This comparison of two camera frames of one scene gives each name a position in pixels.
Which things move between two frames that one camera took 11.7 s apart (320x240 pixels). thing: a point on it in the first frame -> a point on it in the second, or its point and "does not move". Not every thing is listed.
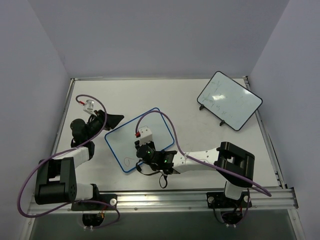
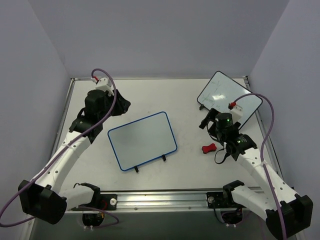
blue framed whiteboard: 122,139 does not move
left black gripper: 106,120 -> 120,105
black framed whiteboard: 229,100 does not move
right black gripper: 139,144 -> 208,119
